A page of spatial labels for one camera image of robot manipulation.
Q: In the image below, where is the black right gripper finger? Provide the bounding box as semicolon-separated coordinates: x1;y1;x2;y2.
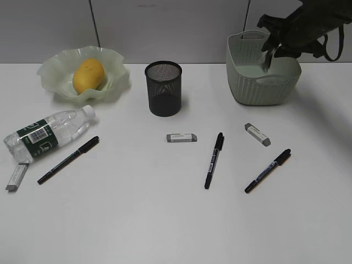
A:
261;32;281;52
274;46;301;58

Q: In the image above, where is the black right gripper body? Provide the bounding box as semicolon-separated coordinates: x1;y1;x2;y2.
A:
257;7;326;58

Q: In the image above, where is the black marker pen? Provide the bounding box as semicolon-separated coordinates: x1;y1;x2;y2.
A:
244;148;291;194
204;133;224;190
37;136;100;185

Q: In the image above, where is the yellow mango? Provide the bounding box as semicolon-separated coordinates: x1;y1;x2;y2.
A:
73;58;105;94

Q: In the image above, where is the clear water bottle green label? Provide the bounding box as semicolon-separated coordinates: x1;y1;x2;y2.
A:
4;105;95;164

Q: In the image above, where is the waste paper ball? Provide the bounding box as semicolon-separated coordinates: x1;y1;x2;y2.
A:
263;48;277;72

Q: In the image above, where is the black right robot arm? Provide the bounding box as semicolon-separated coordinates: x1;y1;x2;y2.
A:
257;0;351;62

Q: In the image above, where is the pale green woven basket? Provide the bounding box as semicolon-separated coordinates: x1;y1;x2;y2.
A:
226;30;301;106

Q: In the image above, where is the grey eraser at right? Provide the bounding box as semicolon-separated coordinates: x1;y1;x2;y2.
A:
244;123;271;146

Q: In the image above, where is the grey eraser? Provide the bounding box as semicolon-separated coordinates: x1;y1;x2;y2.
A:
6;163;29;191
244;123;271;146
166;133;197;142

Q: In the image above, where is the black mesh pen holder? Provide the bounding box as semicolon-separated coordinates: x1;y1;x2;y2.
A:
145;60;182;117

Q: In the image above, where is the grey eraser in middle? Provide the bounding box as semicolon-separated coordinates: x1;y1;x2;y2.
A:
166;133;197;142

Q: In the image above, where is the pale green wavy plate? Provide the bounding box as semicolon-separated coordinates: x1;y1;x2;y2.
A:
37;46;130;103

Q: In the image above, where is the grey eraser at left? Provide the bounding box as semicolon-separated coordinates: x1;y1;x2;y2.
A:
6;163;29;191

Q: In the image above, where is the black cable on right wall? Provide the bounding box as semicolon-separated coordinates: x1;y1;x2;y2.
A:
241;0;251;40

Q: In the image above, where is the black cable on wall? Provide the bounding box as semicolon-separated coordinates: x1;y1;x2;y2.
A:
89;0;101;48
241;0;251;40

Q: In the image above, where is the black strap loop right arm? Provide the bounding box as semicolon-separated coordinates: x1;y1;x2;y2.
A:
313;24;346;62

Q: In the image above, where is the black cable on left wall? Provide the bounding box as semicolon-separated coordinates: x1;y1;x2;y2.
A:
89;0;101;48

